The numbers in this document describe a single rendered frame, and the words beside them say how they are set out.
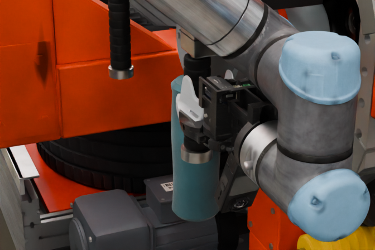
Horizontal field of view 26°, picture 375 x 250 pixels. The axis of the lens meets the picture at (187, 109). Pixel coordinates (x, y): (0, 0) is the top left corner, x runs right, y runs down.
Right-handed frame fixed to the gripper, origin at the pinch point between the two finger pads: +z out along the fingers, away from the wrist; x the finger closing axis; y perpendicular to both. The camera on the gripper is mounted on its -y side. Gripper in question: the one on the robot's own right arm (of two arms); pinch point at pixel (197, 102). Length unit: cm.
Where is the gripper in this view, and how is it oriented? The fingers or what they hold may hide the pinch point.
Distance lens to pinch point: 108.4
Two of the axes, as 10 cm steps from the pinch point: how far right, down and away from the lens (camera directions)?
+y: 0.1, -9.2, -3.9
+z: -3.8, -3.6, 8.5
